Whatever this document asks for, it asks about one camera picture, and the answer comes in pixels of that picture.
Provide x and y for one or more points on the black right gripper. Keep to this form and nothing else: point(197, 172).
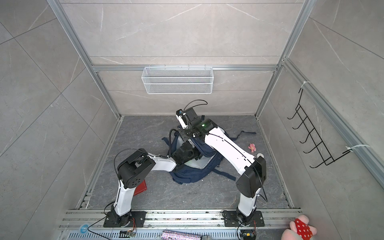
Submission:
point(183, 135)

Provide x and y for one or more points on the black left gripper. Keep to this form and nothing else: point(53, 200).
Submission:
point(199, 157)

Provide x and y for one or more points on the navy blue student backpack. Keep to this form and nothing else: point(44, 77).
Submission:
point(195, 169)

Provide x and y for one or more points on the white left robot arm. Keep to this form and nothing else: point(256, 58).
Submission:
point(132, 172)

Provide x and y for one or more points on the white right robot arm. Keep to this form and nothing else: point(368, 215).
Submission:
point(246, 209)

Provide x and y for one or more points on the red wallet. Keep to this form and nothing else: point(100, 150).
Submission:
point(140, 188)

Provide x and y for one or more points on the small pink toy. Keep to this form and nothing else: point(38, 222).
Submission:
point(252, 148)

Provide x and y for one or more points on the purple glitter microphone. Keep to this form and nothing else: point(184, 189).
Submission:
point(172, 235)

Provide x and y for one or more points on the pink plush toy red heart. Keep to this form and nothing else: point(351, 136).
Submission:
point(299, 229)

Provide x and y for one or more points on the white wire mesh basket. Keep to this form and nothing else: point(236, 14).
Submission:
point(178, 80)

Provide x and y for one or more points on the black wall hook rack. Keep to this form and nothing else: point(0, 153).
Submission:
point(313, 136)

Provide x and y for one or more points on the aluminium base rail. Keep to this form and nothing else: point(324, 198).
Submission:
point(149, 224)

